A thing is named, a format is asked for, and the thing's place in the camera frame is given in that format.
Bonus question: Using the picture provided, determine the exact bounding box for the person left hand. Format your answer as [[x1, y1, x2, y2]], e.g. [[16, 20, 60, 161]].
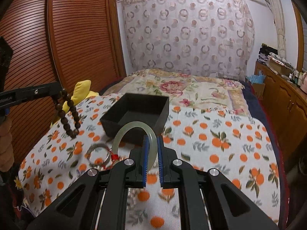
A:
[[0, 117, 14, 172]]

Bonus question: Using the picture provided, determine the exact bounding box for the brown wooden bead bracelet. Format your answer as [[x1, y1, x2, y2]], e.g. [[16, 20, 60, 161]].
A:
[[54, 88, 82, 139]]

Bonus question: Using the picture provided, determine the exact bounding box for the wooden sideboard cabinet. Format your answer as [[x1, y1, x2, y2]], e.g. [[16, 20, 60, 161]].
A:
[[254, 62, 306, 162]]

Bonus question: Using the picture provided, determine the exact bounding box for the yellow plush toy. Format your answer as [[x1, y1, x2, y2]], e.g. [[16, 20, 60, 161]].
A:
[[50, 80, 99, 128]]

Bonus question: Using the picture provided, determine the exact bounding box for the black open box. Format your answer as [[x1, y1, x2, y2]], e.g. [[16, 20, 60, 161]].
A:
[[100, 93, 169, 138]]

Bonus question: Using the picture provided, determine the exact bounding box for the orange print bedspread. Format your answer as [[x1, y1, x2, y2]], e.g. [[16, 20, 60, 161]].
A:
[[15, 94, 281, 229]]

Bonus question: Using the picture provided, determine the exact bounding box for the silver bangle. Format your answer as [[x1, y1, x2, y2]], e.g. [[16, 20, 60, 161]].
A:
[[85, 143, 111, 170]]

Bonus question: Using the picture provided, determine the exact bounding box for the brown louvered wardrobe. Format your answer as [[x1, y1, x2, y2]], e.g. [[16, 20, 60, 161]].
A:
[[0, 0, 128, 163]]

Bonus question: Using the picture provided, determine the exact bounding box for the patterned lace curtain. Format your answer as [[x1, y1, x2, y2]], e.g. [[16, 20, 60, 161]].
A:
[[120, 0, 255, 80]]

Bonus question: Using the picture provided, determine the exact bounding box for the floral quilt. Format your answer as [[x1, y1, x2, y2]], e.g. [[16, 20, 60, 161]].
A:
[[103, 69, 250, 116]]

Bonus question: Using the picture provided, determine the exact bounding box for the red bead bracelet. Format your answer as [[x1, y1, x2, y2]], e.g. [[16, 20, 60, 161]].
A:
[[105, 148, 128, 170]]

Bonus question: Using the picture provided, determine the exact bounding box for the green jade bangle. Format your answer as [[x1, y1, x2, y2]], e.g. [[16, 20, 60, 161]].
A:
[[111, 121, 158, 171]]

